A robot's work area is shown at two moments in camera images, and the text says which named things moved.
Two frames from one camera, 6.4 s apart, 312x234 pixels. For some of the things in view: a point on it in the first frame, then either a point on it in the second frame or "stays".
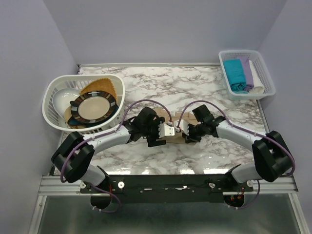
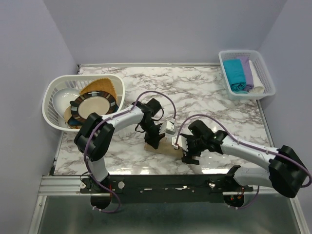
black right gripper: x=190 y=137 to x=187 y=157
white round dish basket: x=57 y=119 stays
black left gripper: x=152 y=142 stays
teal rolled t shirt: x=235 y=73 stays
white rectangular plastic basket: x=261 y=68 stays
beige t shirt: x=178 y=138 to x=165 y=146
